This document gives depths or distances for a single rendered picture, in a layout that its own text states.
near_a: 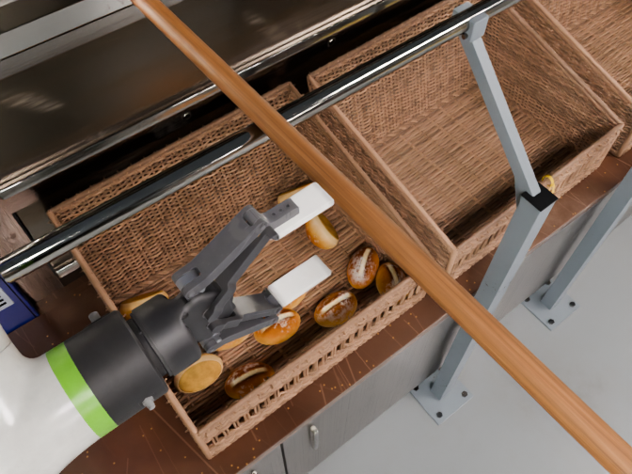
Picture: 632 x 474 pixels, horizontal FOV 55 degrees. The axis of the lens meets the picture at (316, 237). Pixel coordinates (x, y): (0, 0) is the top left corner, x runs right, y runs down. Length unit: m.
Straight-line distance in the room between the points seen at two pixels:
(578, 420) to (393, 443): 1.24
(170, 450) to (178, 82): 0.68
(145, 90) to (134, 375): 0.68
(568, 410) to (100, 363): 0.41
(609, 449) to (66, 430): 0.46
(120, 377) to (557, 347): 1.62
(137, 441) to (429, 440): 0.89
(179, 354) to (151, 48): 0.67
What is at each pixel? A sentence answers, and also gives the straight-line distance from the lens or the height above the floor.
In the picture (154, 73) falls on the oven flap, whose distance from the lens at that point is 1.14.
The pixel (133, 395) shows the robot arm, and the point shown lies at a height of 1.22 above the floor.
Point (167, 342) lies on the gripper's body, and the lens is 0.57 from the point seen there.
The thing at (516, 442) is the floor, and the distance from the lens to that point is 1.88.
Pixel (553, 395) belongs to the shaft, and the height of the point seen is 1.20.
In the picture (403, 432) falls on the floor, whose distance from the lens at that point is 1.82.
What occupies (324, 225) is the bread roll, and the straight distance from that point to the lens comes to 1.31.
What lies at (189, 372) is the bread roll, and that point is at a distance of 1.18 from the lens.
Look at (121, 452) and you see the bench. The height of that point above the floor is 0.58.
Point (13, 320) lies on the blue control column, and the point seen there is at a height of 0.61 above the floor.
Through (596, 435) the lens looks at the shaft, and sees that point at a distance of 0.60.
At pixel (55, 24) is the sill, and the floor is 1.16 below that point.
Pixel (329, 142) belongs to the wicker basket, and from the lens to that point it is 1.27.
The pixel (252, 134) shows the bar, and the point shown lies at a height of 1.17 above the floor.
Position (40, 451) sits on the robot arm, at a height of 1.22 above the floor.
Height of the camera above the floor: 1.73
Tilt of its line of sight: 57 degrees down
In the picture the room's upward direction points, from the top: straight up
